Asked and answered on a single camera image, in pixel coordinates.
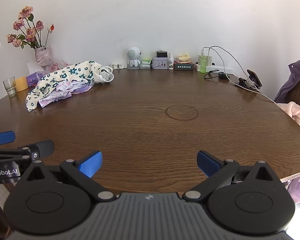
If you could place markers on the green white small boxes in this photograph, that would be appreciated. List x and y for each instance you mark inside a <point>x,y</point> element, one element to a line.
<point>145,64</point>

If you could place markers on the pink fluffy cloth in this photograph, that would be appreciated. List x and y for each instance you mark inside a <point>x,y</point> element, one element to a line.
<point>296,113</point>

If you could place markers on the smartphone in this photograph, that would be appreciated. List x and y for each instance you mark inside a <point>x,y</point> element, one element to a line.
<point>255,77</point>

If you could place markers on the clear plastic bag red print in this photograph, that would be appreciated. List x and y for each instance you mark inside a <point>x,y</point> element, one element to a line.
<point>55,66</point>

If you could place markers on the cream pants teal flower print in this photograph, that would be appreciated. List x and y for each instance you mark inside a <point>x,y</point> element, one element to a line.
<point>77,71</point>

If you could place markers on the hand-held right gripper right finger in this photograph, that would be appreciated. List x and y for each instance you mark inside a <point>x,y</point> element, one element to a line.
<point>207,165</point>

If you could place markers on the lilac floral garment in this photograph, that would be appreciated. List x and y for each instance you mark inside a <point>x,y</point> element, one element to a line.
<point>62,90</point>

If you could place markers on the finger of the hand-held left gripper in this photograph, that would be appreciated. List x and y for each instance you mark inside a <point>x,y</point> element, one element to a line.
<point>2,138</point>
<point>43,148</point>

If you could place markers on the green spray bottle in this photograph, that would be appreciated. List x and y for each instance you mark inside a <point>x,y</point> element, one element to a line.
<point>203,63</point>

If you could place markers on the dried rose bouquet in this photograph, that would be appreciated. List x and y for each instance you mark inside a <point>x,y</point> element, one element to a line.
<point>30,31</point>

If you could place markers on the purple jacket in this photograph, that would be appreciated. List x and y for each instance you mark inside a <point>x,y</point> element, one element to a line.
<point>293,76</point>

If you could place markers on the white power strip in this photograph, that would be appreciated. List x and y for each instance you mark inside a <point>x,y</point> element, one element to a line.
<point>221,68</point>

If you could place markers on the printed tin box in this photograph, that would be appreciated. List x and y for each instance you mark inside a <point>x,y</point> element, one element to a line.
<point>159,62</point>

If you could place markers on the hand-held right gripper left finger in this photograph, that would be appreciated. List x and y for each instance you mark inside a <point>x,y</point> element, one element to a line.
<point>91,165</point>

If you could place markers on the white robot toy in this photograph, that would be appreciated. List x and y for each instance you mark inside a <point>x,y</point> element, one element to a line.
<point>133,53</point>

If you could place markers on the small white holder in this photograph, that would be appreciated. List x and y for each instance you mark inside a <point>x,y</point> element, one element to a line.
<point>118,66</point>

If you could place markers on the yellow cup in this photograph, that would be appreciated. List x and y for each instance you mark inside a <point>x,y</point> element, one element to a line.
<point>21,83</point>

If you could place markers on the white spray bottle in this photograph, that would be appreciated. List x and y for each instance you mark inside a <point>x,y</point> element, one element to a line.
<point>171,63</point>

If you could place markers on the white charger adapter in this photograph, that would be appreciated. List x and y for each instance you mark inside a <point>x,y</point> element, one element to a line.
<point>209,59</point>

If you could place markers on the clear glass tumbler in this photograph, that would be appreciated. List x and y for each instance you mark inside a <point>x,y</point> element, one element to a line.
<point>10,87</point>

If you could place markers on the black box white lettering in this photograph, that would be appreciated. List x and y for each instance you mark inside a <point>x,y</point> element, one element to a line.
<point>183,66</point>

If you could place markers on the white tissue pack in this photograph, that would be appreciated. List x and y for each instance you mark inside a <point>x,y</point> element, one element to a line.
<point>33,67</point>

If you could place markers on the yellow card stack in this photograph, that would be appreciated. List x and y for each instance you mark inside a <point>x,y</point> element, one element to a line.
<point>183,58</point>

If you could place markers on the purple wipes packet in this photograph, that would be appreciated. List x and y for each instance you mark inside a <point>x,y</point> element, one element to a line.
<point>35,78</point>

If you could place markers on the small black box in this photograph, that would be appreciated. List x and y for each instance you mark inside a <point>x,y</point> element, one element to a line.
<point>161,54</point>

